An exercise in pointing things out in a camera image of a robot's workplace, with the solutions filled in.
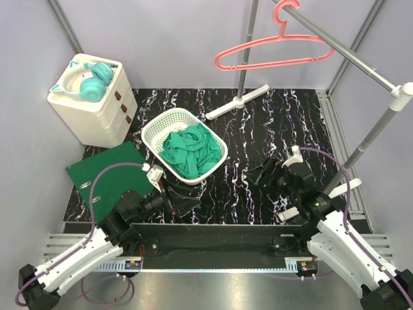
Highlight green ring binder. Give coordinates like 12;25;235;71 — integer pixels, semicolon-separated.
64;141;154;222

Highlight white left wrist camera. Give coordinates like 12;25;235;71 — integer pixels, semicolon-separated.
142;163;165;193

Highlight pink plastic hanger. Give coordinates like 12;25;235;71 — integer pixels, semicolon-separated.
214;1;335;71

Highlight white perforated plastic basket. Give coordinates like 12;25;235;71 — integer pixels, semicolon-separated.
141;108;228;185

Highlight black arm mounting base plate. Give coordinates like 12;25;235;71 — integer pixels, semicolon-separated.
122;223;313;271

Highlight white slotted cable duct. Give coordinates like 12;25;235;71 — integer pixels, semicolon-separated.
95;259;298;273

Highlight green tank top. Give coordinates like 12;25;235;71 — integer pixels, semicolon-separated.
159;123;222;180

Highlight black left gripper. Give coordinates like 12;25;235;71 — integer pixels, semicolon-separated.
131;176;201;223

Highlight teal cat-ear headphones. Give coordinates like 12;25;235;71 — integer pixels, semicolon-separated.
49;61;117;102

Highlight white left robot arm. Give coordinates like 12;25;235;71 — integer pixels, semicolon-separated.
15;185;201;309

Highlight white drawer cabinet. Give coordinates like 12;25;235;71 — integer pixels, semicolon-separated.
47;54;137;148

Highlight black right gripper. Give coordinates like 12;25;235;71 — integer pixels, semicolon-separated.
245;156;301;202

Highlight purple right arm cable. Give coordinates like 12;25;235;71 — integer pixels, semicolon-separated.
298;147;410;304

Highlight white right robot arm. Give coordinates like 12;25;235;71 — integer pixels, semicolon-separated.
247;158;412;309

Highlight silver clothes rack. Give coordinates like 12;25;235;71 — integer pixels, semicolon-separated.
205;1;412;176

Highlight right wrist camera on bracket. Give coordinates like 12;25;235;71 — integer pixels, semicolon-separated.
281;145;303;168

